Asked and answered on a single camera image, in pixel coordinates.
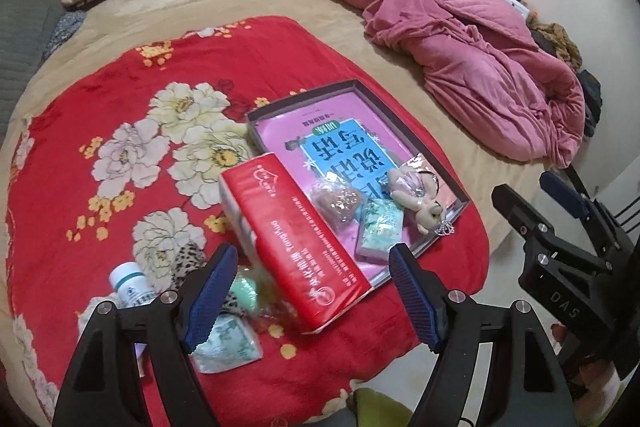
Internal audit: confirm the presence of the plush bunny with lilac dress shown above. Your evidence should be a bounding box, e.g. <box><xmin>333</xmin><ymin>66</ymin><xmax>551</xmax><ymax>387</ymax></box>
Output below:
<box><xmin>387</xmin><ymin>159</ymin><xmax>451</xmax><ymax>238</ymax></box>

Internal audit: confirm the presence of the green sponge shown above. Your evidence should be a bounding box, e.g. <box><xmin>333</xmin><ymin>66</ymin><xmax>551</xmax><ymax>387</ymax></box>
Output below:
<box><xmin>227</xmin><ymin>267</ymin><xmax>281</xmax><ymax>320</ymax></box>

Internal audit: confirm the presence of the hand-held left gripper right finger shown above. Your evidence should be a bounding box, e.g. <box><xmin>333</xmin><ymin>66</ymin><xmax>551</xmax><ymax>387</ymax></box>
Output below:
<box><xmin>388</xmin><ymin>243</ymin><xmax>578</xmax><ymax>427</ymax></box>

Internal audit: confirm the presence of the dark grey shallow box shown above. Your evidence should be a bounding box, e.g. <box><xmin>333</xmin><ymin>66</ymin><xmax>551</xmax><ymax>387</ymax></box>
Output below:
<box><xmin>245</xmin><ymin>79</ymin><xmax>471</xmax><ymax>290</ymax></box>

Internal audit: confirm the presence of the pink printed book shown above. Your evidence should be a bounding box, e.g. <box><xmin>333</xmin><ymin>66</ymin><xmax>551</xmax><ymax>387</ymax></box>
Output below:
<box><xmin>255</xmin><ymin>89</ymin><xmax>458</xmax><ymax>280</ymax></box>

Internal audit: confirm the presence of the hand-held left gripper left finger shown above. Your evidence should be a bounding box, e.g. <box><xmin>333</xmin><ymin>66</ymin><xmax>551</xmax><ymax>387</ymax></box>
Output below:
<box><xmin>52</xmin><ymin>243</ymin><xmax>238</xmax><ymax>427</ymax></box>

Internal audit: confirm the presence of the beige bed sheet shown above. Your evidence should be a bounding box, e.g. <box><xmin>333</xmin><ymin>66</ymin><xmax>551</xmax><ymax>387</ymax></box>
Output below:
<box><xmin>0</xmin><ymin>0</ymin><xmax>551</xmax><ymax>408</ymax></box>

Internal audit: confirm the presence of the pink quilt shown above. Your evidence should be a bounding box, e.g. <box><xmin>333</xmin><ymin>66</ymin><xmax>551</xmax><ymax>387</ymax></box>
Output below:
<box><xmin>297</xmin><ymin>0</ymin><xmax>586</xmax><ymax>165</ymax></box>

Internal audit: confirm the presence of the red floral blanket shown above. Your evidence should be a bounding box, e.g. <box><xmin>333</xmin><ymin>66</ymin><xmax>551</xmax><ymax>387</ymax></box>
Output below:
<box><xmin>5</xmin><ymin>16</ymin><xmax>490</xmax><ymax>427</ymax></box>

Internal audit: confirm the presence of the pink cloth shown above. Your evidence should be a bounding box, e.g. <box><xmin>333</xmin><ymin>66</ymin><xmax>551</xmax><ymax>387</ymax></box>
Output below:
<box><xmin>309</xmin><ymin>184</ymin><xmax>366</xmax><ymax>225</ymax></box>

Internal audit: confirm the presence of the blue patterned cloth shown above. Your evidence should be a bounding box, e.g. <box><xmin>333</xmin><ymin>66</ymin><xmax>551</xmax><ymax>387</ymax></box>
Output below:
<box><xmin>42</xmin><ymin>9</ymin><xmax>88</xmax><ymax>58</ymax></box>

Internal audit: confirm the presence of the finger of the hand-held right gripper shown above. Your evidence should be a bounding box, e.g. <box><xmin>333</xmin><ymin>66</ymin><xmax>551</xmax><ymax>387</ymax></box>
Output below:
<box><xmin>491</xmin><ymin>184</ymin><xmax>596</xmax><ymax>259</ymax></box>
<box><xmin>539</xmin><ymin>171</ymin><xmax>631</xmax><ymax>253</ymax></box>

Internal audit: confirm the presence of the brown clothes pile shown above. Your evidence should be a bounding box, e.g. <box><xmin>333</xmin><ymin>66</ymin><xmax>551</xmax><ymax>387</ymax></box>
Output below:
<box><xmin>530</xmin><ymin>22</ymin><xmax>583</xmax><ymax>70</ymax></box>

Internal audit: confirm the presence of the red cardboard box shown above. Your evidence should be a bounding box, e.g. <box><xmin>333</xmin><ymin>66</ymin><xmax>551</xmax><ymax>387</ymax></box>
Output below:
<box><xmin>220</xmin><ymin>153</ymin><xmax>372</xmax><ymax>335</ymax></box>

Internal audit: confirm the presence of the white green tissue packet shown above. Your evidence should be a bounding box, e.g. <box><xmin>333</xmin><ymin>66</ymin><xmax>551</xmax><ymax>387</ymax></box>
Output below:
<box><xmin>191</xmin><ymin>311</ymin><xmax>264</xmax><ymax>374</ymax></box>

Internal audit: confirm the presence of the grey quilted headboard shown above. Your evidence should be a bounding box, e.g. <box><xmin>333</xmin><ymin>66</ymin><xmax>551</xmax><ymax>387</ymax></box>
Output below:
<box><xmin>0</xmin><ymin>0</ymin><xmax>66</xmax><ymax>78</ymax></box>

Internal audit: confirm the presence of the light blue tissue pack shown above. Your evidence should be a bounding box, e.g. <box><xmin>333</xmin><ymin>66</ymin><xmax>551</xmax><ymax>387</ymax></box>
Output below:
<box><xmin>354</xmin><ymin>197</ymin><xmax>405</xmax><ymax>264</ymax></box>

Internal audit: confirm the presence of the white vitamin bottle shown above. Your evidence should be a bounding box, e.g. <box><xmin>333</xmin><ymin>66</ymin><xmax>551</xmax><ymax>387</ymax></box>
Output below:
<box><xmin>109</xmin><ymin>262</ymin><xmax>161</xmax><ymax>360</ymax></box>

